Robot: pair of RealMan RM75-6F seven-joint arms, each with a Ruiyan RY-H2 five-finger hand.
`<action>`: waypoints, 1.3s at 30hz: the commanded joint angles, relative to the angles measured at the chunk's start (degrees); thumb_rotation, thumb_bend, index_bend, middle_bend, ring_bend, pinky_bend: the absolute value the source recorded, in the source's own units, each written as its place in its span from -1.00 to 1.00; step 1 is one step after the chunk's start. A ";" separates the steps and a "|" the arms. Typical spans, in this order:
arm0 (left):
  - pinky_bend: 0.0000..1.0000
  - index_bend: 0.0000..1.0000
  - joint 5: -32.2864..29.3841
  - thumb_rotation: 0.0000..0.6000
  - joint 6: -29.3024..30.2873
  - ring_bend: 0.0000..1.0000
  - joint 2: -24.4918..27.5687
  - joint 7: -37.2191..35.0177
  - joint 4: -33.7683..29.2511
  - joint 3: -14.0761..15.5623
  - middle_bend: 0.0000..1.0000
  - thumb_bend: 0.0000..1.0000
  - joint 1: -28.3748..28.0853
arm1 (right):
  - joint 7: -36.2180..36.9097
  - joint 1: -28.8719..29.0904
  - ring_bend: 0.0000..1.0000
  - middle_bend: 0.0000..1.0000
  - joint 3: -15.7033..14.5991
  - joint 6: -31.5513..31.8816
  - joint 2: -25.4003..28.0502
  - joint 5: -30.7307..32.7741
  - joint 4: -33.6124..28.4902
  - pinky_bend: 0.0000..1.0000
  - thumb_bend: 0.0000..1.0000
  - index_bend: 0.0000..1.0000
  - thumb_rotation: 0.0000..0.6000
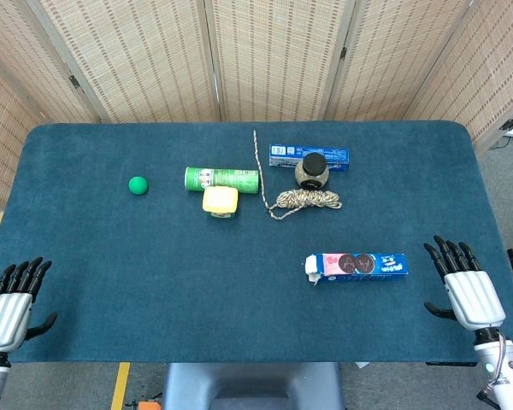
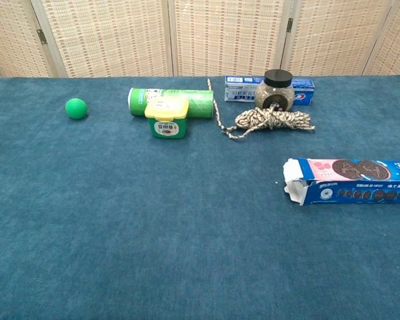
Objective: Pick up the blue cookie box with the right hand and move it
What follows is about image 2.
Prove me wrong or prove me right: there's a beige braided rope bundle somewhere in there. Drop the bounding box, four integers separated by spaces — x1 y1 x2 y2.
207 77 317 141

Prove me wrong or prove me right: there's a glass jar black lid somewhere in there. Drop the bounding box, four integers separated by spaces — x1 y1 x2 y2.
255 69 296 112

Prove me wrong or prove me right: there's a green cylindrical chip can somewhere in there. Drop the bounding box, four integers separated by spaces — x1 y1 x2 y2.
127 87 215 119

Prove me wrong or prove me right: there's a teal tablecloth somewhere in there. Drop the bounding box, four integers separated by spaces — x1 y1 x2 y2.
0 75 400 320

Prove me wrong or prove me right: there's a green foam ball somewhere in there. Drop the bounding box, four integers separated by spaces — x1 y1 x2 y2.
65 97 88 120

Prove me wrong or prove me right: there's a green tub yellow lid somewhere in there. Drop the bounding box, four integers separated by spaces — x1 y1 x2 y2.
144 96 190 140

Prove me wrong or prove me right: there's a blue white toothpaste box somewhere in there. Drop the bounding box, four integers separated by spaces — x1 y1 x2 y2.
223 75 316 107

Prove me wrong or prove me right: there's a blue cookie box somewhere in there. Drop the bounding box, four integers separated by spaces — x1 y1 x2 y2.
283 157 400 206

